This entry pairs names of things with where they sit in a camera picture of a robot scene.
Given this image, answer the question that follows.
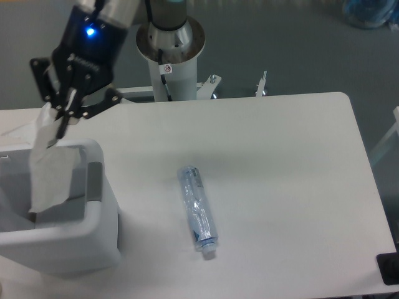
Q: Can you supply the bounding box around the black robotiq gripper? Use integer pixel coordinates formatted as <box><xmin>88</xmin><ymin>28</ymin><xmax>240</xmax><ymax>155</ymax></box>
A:
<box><xmin>29</xmin><ymin>6</ymin><xmax>127</xmax><ymax>140</ymax></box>

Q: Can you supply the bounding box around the clear plastic wrapper bag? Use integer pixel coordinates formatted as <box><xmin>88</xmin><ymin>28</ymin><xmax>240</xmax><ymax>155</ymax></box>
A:
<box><xmin>0</xmin><ymin>102</ymin><xmax>84</xmax><ymax>214</ymax></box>

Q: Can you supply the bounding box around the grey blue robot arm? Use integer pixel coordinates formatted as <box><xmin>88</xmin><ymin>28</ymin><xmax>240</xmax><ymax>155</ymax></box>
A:
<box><xmin>30</xmin><ymin>1</ymin><xmax>187</xmax><ymax>143</ymax></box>

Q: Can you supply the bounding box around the white trash can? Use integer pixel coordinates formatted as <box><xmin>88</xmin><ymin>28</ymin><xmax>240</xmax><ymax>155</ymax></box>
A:
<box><xmin>1</xmin><ymin>139</ymin><xmax>121</xmax><ymax>274</ymax></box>

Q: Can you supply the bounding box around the crushed clear plastic bottle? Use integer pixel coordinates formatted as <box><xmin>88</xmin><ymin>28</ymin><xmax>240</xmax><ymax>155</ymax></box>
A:
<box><xmin>177</xmin><ymin>165</ymin><xmax>219</xmax><ymax>260</ymax></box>

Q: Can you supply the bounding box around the blue plastic bag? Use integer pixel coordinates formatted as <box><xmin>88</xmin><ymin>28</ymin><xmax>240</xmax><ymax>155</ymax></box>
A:
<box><xmin>342</xmin><ymin>0</ymin><xmax>398</xmax><ymax>29</ymax></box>

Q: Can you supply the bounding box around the black device at edge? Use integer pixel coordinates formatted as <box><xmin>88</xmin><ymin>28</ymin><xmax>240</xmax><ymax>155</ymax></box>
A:
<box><xmin>376</xmin><ymin>252</ymin><xmax>398</xmax><ymax>285</ymax></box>

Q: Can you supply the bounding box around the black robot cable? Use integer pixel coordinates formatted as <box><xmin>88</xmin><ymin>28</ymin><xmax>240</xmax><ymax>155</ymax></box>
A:
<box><xmin>157</xmin><ymin>49</ymin><xmax>173</xmax><ymax>102</ymax></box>

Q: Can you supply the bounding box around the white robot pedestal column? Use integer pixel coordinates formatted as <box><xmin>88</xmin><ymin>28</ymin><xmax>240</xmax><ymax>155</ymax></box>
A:
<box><xmin>136</xmin><ymin>16</ymin><xmax>205</xmax><ymax>102</ymax></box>

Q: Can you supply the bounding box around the white pedestal base frame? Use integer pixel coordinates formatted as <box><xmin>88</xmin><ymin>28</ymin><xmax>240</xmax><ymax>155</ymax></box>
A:
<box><xmin>107</xmin><ymin>70</ymin><xmax>269</xmax><ymax>105</ymax></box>

